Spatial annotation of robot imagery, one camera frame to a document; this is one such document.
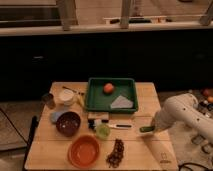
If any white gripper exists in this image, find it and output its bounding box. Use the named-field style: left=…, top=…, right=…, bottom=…
left=151, top=113, right=165, bottom=132

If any black handled knife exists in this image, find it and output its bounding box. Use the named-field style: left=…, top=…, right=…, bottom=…
left=107, top=124, right=132, bottom=129

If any white bowl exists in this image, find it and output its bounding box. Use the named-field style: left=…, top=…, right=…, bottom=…
left=59, top=89, right=75, bottom=106

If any purple bowl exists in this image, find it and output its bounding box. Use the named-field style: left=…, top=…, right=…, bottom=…
left=56, top=111, right=81, bottom=137

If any metal cup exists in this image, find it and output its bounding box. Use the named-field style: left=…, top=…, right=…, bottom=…
left=42, top=93, right=56, bottom=109

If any orange bowl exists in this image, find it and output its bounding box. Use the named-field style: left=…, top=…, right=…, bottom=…
left=67, top=135, right=100, bottom=169

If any orange tomato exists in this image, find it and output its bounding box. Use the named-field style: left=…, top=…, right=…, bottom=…
left=103, top=83, right=114, bottom=94

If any green pepper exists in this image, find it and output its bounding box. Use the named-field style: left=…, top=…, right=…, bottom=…
left=139, top=126, right=155, bottom=133

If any green plastic tray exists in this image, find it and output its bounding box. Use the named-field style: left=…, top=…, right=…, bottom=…
left=85, top=78, right=138, bottom=114

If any grey folded cloth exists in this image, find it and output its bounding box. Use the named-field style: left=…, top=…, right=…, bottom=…
left=110, top=95, right=133, bottom=109

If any small green cup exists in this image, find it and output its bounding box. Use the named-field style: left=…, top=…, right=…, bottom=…
left=96, top=124, right=110, bottom=140

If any black cable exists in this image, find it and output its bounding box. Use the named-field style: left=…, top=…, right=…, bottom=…
left=177, top=161, right=213, bottom=171

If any bunch of dark grapes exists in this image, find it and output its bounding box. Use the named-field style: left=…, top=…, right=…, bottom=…
left=106, top=139, right=124, bottom=168

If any wooden spoon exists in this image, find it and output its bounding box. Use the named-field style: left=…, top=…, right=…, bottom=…
left=62, top=86, right=85, bottom=95

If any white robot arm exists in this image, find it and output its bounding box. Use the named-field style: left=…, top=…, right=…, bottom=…
left=152, top=93, right=213, bottom=144

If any wooden block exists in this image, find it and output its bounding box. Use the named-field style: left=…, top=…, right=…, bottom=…
left=88, top=112, right=109, bottom=120

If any light blue plate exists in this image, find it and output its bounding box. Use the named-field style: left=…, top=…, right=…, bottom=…
left=50, top=109, right=68, bottom=124

